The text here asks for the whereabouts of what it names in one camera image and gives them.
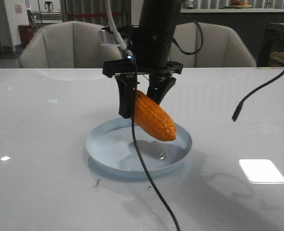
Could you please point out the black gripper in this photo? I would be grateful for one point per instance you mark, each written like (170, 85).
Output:
(160, 81)

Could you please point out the orange corn cob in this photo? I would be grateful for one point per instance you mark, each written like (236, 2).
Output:
(153, 119)

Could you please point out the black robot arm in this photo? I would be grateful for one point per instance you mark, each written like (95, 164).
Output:
(150, 43)

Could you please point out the light blue plate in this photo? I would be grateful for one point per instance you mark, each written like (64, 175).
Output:
(116, 147)

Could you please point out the right grey upholstered chair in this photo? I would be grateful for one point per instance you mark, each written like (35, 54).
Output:
(205, 45)

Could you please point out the grey upholstered chair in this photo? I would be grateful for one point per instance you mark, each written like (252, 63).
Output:
(71, 44)
(205, 45)

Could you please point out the red barrier belt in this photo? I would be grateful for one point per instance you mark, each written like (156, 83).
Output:
(92, 15)

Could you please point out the left grey upholstered chair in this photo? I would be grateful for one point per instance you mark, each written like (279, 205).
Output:
(71, 44)

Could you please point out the fruit bowl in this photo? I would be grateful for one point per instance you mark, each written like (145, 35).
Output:
(238, 4)

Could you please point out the dark grey counter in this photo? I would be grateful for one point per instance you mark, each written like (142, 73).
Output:
(249, 26)

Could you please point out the metal shelf cart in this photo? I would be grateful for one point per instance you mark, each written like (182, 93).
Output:
(43, 12)

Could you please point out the red trash bin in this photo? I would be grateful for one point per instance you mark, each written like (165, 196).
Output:
(26, 34)

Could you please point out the dark appliance at right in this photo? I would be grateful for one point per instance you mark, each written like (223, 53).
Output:
(272, 49)

